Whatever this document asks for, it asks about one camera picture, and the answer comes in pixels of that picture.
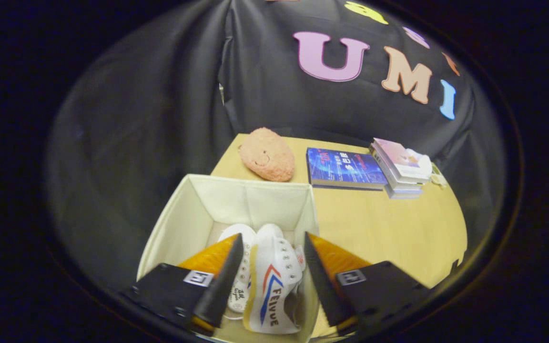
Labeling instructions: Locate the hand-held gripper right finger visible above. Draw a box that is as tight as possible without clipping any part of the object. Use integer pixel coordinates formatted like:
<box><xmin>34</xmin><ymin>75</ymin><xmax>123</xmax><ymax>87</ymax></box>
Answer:
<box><xmin>303</xmin><ymin>232</ymin><xmax>430</xmax><ymax>334</ymax></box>

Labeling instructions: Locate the small paint palette tray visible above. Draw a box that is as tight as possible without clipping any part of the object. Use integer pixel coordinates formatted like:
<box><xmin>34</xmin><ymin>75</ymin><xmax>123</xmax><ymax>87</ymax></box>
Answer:
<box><xmin>429</xmin><ymin>164</ymin><xmax>448</xmax><ymax>187</ymax></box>

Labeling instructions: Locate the beige fabric storage box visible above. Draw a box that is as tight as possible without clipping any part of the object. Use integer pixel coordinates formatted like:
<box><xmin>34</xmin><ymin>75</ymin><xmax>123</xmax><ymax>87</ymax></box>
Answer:
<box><xmin>136</xmin><ymin>174</ymin><xmax>320</xmax><ymax>343</ymax></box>

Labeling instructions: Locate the blue cover book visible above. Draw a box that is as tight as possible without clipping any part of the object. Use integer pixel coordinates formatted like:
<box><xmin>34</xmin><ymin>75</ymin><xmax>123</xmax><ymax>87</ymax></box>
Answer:
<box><xmin>306</xmin><ymin>147</ymin><xmax>388</xmax><ymax>191</ymax></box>

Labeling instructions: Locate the white cover book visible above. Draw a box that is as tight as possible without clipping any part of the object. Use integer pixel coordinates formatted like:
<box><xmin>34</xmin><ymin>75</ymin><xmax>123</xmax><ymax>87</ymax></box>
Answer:
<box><xmin>369</xmin><ymin>145</ymin><xmax>423</xmax><ymax>193</ymax></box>

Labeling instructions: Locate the white canvas shoe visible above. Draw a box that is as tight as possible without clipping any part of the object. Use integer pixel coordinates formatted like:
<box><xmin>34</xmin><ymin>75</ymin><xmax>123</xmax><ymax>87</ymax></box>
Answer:
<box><xmin>217</xmin><ymin>224</ymin><xmax>257</xmax><ymax>313</ymax></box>
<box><xmin>244</xmin><ymin>223</ymin><xmax>306</xmax><ymax>334</ymax></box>

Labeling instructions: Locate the pink cover book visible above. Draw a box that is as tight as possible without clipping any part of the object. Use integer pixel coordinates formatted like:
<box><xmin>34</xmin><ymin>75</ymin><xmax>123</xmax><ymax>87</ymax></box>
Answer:
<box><xmin>372</xmin><ymin>138</ymin><xmax>430</xmax><ymax>184</ymax></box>

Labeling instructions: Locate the grey cover book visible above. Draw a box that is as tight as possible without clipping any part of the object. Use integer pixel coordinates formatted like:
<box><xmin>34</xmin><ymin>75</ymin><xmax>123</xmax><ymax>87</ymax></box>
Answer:
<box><xmin>384</xmin><ymin>183</ymin><xmax>423</xmax><ymax>200</ymax></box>

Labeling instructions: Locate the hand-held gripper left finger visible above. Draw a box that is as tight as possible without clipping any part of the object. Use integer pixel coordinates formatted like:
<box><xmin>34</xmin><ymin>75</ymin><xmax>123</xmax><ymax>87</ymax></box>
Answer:
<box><xmin>122</xmin><ymin>233</ymin><xmax>245</xmax><ymax>334</ymax></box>

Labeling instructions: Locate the pink plush toy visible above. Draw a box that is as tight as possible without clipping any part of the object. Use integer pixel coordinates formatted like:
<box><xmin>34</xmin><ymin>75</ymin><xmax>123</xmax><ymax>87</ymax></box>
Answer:
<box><xmin>238</xmin><ymin>127</ymin><xmax>296</xmax><ymax>182</ymax></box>

